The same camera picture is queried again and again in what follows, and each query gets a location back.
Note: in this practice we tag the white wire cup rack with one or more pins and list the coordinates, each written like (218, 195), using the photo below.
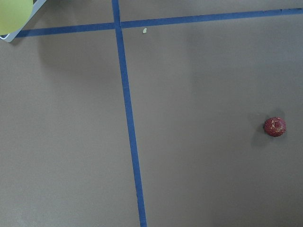
(37, 4)

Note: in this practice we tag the red strawberry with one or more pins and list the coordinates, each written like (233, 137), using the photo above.
(275, 126)

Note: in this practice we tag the yellow plastic cup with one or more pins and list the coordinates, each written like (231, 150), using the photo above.
(14, 14)

